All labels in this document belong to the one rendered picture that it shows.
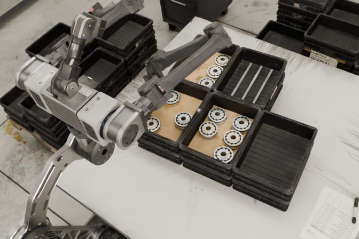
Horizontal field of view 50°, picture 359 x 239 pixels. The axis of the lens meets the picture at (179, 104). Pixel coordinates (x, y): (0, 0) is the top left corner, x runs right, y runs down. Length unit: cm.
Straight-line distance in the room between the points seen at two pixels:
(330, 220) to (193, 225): 67
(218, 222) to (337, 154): 76
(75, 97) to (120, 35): 188
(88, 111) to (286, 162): 108
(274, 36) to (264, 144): 159
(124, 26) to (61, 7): 147
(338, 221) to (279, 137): 49
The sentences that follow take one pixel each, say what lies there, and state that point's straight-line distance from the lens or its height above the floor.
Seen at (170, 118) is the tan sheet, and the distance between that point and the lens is 221.
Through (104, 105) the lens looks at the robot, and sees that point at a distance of 142.
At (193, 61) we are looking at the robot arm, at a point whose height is 151.
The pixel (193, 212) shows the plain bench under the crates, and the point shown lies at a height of 70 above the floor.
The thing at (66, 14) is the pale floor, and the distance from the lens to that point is 459.
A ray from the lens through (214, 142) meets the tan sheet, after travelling 209.
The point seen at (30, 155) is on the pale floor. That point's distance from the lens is 340.
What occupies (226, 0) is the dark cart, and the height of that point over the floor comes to 22.
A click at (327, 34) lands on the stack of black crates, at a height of 49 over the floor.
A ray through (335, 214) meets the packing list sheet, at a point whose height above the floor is 70.
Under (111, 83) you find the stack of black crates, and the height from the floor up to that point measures 39.
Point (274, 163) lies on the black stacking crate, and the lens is 204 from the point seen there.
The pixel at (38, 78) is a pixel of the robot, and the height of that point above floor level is 153.
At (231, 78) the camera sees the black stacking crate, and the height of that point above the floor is 83.
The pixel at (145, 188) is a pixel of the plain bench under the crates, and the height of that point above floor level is 70.
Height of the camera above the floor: 258
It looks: 51 degrees down
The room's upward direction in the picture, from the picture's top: 9 degrees counter-clockwise
